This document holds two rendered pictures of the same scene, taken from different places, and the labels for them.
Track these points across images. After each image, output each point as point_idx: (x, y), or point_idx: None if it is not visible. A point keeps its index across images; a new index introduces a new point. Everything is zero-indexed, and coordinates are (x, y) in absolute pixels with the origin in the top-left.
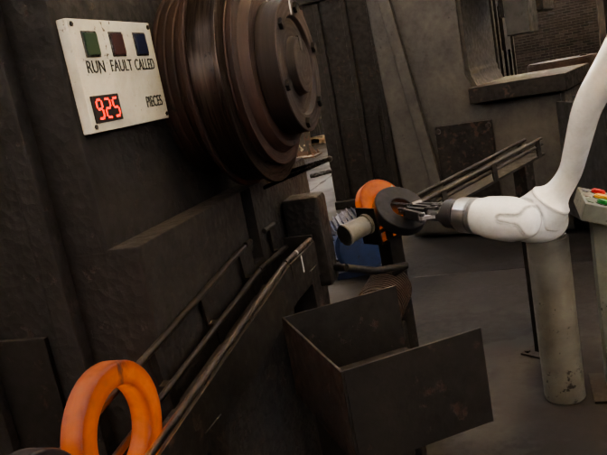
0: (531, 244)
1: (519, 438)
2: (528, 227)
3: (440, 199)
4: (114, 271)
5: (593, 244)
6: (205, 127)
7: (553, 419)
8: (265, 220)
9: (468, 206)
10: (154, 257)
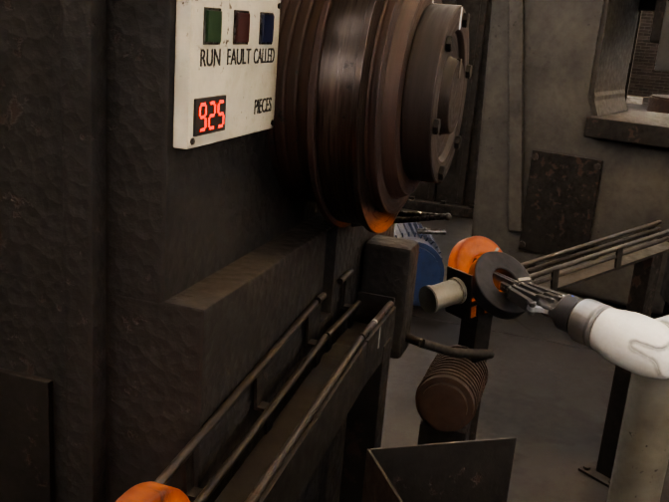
0: None
1: None
2: (667, 368)
3: (549, 279)
4: (164, 330)
5: None
6: (317, 154)
7: None
8: (342, 266)
9: (595, 315)
10: (220, 323)
